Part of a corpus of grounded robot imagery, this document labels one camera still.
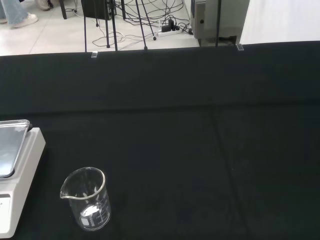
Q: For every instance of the black bench cloth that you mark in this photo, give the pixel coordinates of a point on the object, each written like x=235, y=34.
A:
x=175, y=150

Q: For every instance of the white power strip black plugs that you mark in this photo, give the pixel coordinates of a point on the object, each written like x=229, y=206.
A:
x=168, y=32

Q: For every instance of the clear cloth clip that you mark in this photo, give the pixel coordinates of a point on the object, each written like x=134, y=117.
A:
x=239, y=47
x=94, y=55

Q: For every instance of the black tripod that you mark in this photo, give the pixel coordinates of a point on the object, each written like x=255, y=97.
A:
x=114, y=30

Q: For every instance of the black stand pole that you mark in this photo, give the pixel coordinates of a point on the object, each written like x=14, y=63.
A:
x=218, y=25

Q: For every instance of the grey metal cabinet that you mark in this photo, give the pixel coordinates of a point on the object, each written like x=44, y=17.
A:
x=220, y=17

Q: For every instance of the black box on floor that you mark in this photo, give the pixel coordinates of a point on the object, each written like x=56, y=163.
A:
x=98, y=8

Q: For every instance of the white electronic balance steel pan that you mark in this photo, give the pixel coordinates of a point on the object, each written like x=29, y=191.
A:
x=27, y=162

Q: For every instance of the black chair leg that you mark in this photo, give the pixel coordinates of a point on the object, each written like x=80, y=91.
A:
x=63, y=10

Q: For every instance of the person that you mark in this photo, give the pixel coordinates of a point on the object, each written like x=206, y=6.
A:
x=17, y=15

